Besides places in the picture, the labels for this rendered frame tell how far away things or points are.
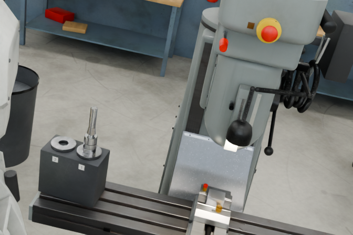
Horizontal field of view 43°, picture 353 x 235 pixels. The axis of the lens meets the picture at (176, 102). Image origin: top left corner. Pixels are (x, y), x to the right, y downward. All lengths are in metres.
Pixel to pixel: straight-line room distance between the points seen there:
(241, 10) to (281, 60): 0.22
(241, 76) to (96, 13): 4.73
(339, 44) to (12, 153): 2.44
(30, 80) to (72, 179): 1.87
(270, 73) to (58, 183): 0.86
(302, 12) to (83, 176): 0.94
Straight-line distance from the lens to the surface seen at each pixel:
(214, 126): 1.41
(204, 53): 1.80
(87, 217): 1.68
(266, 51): 1.27
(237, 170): 1.97
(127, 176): 3.45
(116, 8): 5.87
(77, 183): 1.67
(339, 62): 1.66
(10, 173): 1.36
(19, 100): 3.16
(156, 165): 3.62
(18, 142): 3.36
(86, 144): 1.62
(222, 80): 1.35
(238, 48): 1.27
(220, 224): 1.63
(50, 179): 1.72
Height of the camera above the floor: 2.05
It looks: 26 degrees down
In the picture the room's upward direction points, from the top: 12 degrees clockwise
